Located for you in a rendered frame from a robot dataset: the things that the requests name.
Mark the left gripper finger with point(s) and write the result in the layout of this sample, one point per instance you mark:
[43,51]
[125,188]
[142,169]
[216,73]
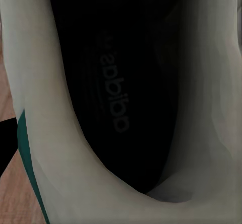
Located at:
[8,142]

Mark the gym shoe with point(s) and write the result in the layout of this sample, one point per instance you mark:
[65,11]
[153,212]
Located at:
[128,111]

